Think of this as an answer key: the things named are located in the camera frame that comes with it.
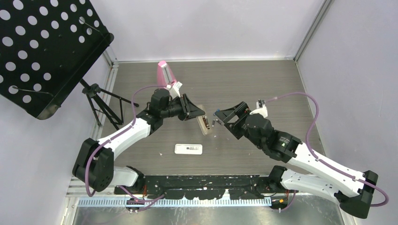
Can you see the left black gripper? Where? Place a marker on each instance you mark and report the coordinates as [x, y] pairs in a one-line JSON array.
[[188, 110]]

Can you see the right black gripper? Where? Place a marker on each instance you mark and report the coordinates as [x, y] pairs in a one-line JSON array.
[[241, 110]]

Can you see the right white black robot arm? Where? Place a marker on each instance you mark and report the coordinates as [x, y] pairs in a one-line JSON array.
[[352, 190]]

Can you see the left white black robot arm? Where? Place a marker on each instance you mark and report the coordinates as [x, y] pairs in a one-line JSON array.
[[94, 165]]

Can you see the white remote control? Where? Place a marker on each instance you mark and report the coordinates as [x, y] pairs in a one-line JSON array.
[[188, 149]]

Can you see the pink metronome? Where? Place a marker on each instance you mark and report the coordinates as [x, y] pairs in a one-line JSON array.
[[165, 76]]

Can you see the black tripod stand legs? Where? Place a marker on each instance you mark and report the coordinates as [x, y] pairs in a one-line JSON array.
[[98, 105]]

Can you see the black perforated music stand desk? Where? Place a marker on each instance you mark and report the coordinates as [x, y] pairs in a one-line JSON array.
[[46, 48]]

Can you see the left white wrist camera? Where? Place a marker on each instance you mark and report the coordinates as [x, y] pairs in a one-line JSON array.
[[174, 89]]

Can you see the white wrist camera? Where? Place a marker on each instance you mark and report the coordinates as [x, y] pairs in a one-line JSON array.
[[174, 89], [261, 108]]

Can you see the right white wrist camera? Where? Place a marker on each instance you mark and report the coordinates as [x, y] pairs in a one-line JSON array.
[[261, 108]]

